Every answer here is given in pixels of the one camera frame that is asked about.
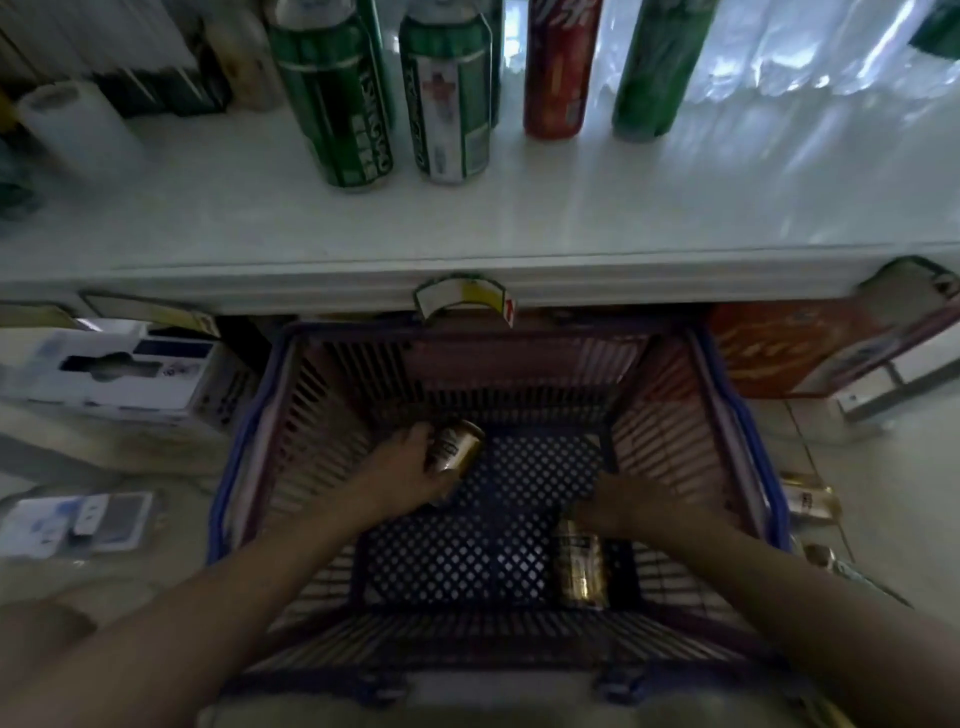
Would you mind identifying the person's left hand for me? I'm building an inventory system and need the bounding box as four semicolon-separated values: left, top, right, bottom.
355;422;459;520

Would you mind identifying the person's right hand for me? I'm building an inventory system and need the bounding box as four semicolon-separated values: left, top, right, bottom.
566;474;702;543

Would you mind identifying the person's right forearm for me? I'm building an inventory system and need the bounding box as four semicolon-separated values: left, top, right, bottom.
652;501;960;728

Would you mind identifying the person's left forearm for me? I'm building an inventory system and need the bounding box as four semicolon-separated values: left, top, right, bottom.
0;487;391;728

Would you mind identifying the blue and red shopping basket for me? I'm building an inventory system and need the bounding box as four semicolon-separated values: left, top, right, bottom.
207;313;792;706

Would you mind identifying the yellow and white shelf label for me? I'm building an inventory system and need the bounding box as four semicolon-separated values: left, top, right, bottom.
413;276;518;328

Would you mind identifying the white shelf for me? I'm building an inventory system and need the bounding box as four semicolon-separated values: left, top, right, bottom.
0;75;960;316

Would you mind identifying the white and blue box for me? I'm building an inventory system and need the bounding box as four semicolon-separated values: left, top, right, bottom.
0;318;256;436

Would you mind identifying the white and blue flat package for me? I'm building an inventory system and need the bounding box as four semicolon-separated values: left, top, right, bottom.
0;491;155;561

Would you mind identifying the orange carton box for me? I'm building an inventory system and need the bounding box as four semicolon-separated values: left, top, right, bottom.
705;258;960;400

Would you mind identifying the green and white beverage can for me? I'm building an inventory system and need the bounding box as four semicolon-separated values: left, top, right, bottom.
398;0;494;186

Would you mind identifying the red beverage can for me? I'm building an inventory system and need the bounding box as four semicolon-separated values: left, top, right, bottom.
522;0;603;141

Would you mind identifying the plain green beverage can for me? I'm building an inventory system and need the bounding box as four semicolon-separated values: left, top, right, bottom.
611;0;720;142

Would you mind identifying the white paper roll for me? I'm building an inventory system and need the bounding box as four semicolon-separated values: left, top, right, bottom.
15;81;145;185

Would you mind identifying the clear plastic wrapped pack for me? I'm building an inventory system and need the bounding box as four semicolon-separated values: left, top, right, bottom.
678;0;960;106

